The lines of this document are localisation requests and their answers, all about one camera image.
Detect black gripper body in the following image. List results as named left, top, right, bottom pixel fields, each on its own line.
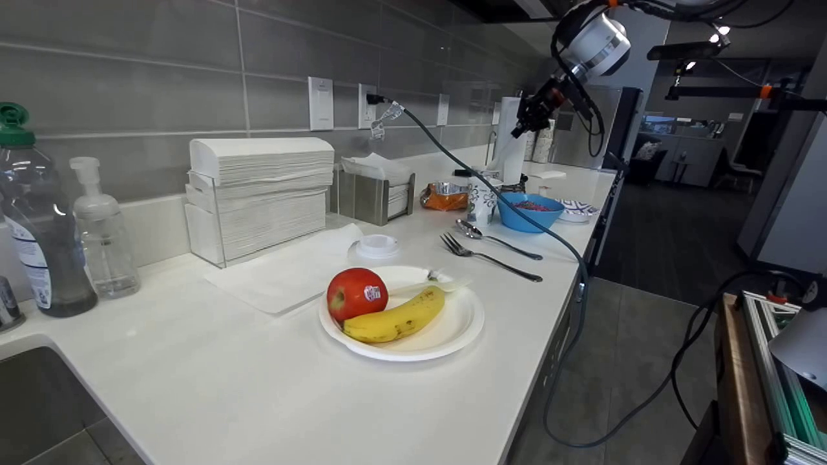
left=532, top=73, right=578, bottom=117

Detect orange snack packet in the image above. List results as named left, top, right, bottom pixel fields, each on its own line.
left=419, top=179, right=472, bottom=215

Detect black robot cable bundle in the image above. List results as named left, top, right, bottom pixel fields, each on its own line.
left=551, top=50, right=616, bottom=165

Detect yellow banana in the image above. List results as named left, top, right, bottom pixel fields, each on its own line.
left=341, top=268, right=458, bottom=346

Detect metal napkin holder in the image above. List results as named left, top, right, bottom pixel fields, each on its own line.
left=333, top=153, right=419, bottom=228

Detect white fruit plate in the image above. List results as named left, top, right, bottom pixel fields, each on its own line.
left=316, top=263, right=487, bottom=364

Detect clear soap pump bottle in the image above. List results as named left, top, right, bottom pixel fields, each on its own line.
left=67, top=156, right=143, bottom=302

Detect wooden cart board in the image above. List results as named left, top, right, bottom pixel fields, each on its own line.
left=719, top=292, right=784, bottom=465

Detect black power cable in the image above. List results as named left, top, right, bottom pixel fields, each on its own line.
left=365, top=91, right=827, bottom=453

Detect metal spoon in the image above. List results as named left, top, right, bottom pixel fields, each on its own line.
left=452, top=215, right=545, bottom=263

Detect metal fork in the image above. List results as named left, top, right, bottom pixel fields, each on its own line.
left=440, top=231, right=545, bottom=285

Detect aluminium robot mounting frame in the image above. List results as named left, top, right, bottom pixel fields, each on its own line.
left=740, top=286, right=827, bottom=465

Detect white paper towel roll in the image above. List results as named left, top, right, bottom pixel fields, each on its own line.
left=490, top=95, right=538, bottom=189

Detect white plastic lid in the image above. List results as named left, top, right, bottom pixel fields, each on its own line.
left=347, top=233, right=400, bottom=267

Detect red apple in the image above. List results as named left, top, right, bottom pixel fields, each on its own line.
left=325, top=267, right=390, bottom=325

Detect blue patterned paper plate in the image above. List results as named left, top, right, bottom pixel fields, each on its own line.
left=555, top=199, right=603, bottom=228

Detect colourful small pebbles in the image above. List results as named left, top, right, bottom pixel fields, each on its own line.
left=509, top=197, right=564, bottom=215

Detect white wall outlet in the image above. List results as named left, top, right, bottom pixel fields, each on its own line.
left=357, top=84, right=383, bottom=131

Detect clear bottle green cap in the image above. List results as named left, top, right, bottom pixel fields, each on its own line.
left=0, top=102, right=100, bottom=320

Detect blue bowl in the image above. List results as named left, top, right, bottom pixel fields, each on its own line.
left=497, top=189, right=569, bottom=239

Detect kitchen sink basin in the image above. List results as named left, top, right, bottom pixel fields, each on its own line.
left=0, top=343, right=151, bottom=465

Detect black rail orange clamps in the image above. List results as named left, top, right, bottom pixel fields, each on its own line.
left=665, top=80, right=827, bottom=115

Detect white light switch plate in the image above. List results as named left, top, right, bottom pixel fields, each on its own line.
left=304, top=76, right=337, bottom=131

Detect folded paper towel dispenser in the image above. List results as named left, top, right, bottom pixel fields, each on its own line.
left=182, top=135, right=337, bottom=268

